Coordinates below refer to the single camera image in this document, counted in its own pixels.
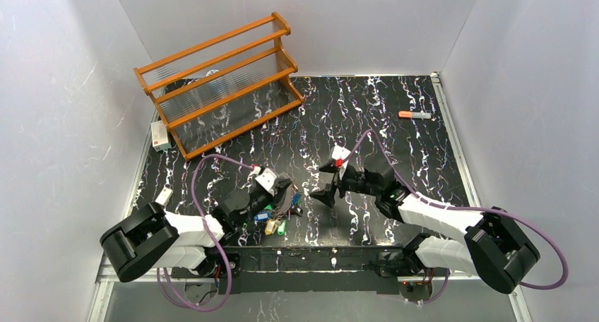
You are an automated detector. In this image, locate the bunch of coloured keys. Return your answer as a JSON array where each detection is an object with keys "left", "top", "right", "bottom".
[{"left": 254, "top": 172, "right": 303, "bottom": 235}]

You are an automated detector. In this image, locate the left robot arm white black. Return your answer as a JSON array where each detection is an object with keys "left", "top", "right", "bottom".
[{"left": 100, "top": 177, "right": 303, "bottom": 282}]

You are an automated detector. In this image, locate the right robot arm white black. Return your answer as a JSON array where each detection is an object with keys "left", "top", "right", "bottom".
[{"left": 310, "top": 160, "right": 540, "bottom": 294}]

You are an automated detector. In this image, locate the orange white marker pen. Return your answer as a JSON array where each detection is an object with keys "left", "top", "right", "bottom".
[{"left": 398, "top": 111, "right": 432, "bottom": 119}]

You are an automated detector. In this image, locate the small white card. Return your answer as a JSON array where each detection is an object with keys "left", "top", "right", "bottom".
[{"left": 154, "top": 186, "right": 173, "bottom": 207}]

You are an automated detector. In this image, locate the white red small box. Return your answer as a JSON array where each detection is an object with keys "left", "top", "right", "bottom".
[{"left": 150, "top": 120, "right": 172, "bottom": 152}]

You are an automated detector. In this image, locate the orange wooden shelf rack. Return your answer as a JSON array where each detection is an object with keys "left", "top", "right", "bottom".
[{"left": 134, "top": 12, "right": 304, "bottom": 161}]

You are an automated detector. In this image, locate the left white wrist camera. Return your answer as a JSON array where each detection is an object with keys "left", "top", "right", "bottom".
[{"left": 250, "top": 165, "right": 279, "bottom": 196}]

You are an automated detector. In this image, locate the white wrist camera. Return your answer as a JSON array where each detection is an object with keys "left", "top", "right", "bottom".
[
  {"left": 331, "top": 145, "right": 351, "bottom": 179},
  {"left": 250, "top": 165, "right": 279, "bottom": 196}
]

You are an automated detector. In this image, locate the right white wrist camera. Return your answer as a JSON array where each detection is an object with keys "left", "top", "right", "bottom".
[{"left": 331, "top": 145, "right": 351, "bottom": 179}]

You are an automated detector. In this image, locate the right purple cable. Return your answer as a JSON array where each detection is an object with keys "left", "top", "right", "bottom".
[{"left": 348, "top": 129, "right": 570, "bottom": 305}]

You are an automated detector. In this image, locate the purple cable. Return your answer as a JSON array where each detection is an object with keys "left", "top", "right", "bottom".
[
  {"left": 156, "top": 154, "right": 259, "bottom": 312},
  {"left": 348, "top": 129, "right": 570, "bottom": 305}
]

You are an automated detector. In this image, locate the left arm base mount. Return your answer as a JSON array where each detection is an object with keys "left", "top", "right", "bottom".
[{"left": 170, "top": 249, "right": 242, "bottom": 279}]

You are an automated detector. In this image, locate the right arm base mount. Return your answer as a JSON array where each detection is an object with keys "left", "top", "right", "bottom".
[{"left": 364, "top": 251, "right": 449, "bottom": 306}]

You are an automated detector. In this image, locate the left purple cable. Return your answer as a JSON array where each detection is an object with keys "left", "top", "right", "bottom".
[{"left": 156, "top": 154, "right": 259, "bottom": 312}]

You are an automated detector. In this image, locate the aluminium frame rail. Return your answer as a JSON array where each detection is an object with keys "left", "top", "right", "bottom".
[{"left": 89, "top": 246, "right": 532, "bottom": 321}]

